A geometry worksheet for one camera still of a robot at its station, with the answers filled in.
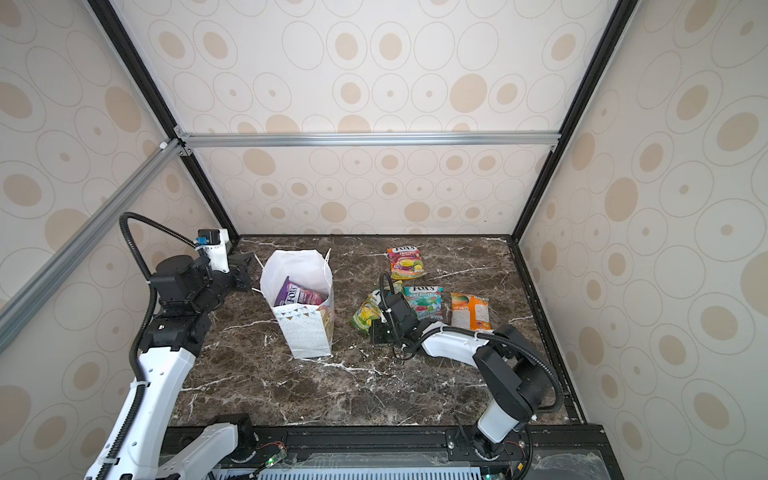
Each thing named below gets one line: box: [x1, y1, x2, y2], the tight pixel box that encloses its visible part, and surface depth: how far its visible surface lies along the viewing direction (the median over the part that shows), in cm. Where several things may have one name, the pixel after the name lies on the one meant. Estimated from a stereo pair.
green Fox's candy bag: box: [352, 290, 387, 334], surface depth 93 cm
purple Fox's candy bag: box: [274, 276, 329, 307], surface depth 89 cm
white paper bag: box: [260, 249, 334, 359], surface depth 83 cm
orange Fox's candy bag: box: [451, 292, 492, 331], surface depth 97 cm
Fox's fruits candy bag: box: [386, 246, 427, 281], surface depth 111 cm
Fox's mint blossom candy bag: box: [403, 286, 445, 321], surface depth 101 cm
